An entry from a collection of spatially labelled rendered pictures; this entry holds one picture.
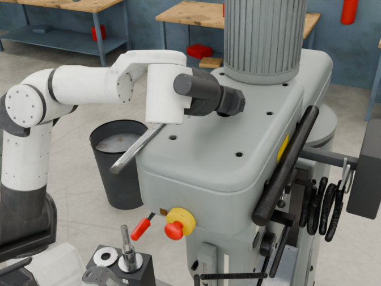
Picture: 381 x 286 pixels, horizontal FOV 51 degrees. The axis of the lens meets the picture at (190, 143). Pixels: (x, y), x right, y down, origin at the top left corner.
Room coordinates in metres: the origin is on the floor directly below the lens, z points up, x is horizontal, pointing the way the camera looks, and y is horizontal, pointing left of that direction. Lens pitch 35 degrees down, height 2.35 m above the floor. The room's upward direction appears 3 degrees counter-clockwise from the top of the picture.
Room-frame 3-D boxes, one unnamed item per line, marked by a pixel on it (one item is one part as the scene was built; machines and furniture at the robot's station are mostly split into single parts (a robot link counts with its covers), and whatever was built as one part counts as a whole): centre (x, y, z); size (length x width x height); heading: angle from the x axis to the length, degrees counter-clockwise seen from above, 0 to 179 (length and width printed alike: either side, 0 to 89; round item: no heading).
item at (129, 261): (0.97, 0.24, 1.19); 0.05 x 0.05 x 0.06
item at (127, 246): (0.97, 0.24, 1.29); 0.03 x 0.03 x 0.11
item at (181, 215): (0.57, 0.03, 1.76); 0.06 x 0.02 x 0.06; 62
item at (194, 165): (0.79, -0.09, 1.81); 0.47 x 0.26 x 0.16; 152
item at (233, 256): (0.78, -0.08, 1.47); 0.21 x 0.19 x 0.32; 62
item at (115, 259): (0.98, 0.29, 1.07); 0.22 x 0.12 x 0.20; 73
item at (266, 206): (0.74, -0.23, 1.79); 0.45 x 0.04 x 0.04; 152
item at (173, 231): (0.55, 0.04, 1.76); 0.04 x 0.03 x 0.04; 62
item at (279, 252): (0.64, -0.20, 1.58); 0.17 x 0.01 x 0.01; 154
